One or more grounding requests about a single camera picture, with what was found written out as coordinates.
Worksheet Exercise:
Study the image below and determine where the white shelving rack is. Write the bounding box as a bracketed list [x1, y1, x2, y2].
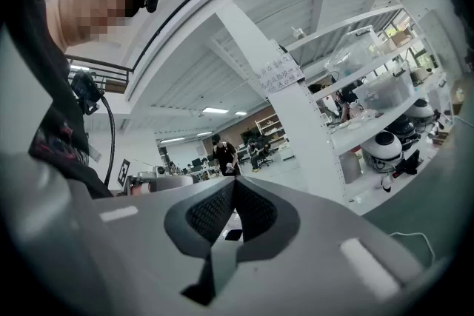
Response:
[125, 0, 460, 216]

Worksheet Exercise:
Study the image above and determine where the person's black shirt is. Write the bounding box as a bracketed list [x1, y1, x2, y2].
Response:
[2, 0, 114, 200]

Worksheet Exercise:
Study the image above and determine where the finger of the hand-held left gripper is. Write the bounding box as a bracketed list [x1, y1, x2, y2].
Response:
[149, 175, 198, 195]

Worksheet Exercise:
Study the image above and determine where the black device cable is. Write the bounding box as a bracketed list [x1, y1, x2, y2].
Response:
[99, 95, 117, 186]

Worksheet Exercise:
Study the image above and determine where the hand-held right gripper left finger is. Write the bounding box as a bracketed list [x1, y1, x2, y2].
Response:
[92, 176, 244, 316]

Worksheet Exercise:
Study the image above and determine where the black and white helmet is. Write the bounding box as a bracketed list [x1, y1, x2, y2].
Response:
[360, 130, 404, 175]

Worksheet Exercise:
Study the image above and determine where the white low cabinet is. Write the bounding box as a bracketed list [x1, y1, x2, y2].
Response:
[277, 145, 298, 163]

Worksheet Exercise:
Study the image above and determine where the cardboard box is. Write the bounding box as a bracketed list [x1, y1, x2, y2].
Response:
[384, 27, 413, 50]

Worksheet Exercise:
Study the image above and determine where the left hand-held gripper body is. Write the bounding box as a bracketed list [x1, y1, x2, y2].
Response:
[116, 158, 156, 196]

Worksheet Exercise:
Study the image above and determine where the white black dome appliance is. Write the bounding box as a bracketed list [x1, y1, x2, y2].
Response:
[405, 98, 435, 127]

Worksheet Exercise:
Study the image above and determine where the black device red trim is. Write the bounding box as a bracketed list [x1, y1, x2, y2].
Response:
[393, 149, 421, 178]

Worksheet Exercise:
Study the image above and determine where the small white black device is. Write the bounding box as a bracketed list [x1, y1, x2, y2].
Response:
[375, 173, 395, 194]

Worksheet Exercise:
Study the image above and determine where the person's head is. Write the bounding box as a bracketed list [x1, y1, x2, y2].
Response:
[44, 0, 144, 53]

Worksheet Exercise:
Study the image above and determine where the handwritten paper note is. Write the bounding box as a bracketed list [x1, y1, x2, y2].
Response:
[254, 55, 307, 95]

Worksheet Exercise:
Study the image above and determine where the clear storage box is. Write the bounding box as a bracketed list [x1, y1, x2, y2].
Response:
[353, 66, 416, 112]
[324, 24, 384, 77]

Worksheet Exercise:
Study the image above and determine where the black arm-strapped device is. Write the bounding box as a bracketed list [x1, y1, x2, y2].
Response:
[69, 70, 105, 116]

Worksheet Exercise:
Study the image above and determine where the white cable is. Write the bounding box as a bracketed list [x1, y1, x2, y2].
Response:
[387, 231, 437, 268]

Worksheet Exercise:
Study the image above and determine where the black metal railing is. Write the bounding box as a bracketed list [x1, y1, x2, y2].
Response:
[64, 53, 135, 94]

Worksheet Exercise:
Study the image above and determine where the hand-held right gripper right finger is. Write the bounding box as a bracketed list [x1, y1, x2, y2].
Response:
[207, 176, 424, 316]

